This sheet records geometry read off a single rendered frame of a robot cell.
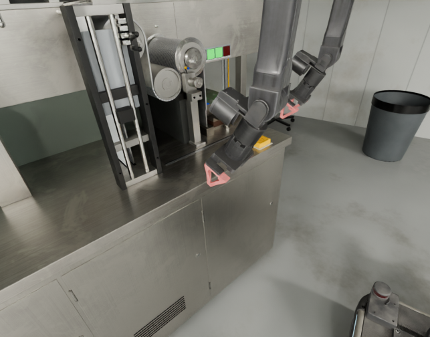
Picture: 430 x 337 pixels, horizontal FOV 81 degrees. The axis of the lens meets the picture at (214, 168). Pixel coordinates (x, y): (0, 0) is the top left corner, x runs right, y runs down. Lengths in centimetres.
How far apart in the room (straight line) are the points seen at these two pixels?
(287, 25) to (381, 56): 311
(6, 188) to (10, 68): 44
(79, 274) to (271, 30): 79
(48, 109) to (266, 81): 97
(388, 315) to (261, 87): 119
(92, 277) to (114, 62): 64
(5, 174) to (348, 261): 182
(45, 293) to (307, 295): 131
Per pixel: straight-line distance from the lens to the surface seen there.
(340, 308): 172
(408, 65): 357
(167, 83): 104
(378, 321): 145
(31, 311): 93
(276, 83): 48
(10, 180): 105
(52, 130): 129
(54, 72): 124
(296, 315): 164
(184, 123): 112
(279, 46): 48
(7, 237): 95
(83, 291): 95
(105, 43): 83
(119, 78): 85
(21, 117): 126
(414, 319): 155
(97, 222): 84
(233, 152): 58
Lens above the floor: 143
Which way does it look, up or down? 34 degrees down
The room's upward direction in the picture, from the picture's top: 3 degrees counter-clockwise
